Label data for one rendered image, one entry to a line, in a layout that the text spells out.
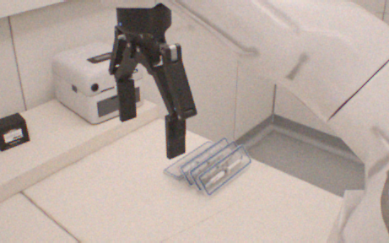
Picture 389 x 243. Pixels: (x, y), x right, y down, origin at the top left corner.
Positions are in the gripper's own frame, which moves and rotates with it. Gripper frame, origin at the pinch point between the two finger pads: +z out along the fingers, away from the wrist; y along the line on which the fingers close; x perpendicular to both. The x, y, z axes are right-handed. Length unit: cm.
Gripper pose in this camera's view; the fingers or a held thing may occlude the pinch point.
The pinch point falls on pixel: (149, 130)
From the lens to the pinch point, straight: 65.0
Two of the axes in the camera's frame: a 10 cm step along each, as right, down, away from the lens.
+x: -7.8, 3.1, -5.4
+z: 0.0, 8.7, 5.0
